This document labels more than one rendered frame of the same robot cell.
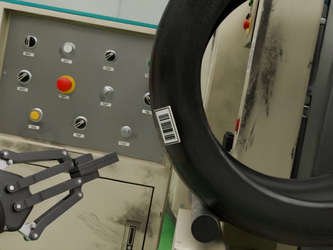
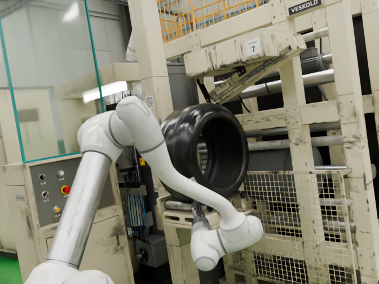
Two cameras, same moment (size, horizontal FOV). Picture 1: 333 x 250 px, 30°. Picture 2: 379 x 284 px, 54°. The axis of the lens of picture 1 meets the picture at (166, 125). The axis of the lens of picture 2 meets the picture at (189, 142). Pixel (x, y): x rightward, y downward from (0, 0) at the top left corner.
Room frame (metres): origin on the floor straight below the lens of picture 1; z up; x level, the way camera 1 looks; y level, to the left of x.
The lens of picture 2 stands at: (-0.32, 1.33, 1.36)
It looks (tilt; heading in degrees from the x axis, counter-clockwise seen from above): 3 degrees down; 314
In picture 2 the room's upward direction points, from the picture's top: 9 degrees counter-clockwise
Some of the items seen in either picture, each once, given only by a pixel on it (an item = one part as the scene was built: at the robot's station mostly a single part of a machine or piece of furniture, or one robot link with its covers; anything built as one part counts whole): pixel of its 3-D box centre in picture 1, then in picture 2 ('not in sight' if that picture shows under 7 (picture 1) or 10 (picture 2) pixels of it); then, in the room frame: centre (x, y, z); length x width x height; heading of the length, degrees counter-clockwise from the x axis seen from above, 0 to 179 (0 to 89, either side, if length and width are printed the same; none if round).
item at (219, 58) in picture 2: not in sight; (233, 56); (1.02, -0.53, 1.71); 0.61 x 0.25 x 0.15; 178
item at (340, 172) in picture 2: not in sight; (276, 228); (0.92, -0.56, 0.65); 0.90 x 0.02 x 0.70; 178
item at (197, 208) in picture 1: (203, 210); (188, 205); (1.16, -0.10, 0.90); 0.35 x 0.05 x 0.05; 178
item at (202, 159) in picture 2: not in sight; (216, 163); (1.37, -0.62, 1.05); 0.20 x 0.15 x 0.30; 178
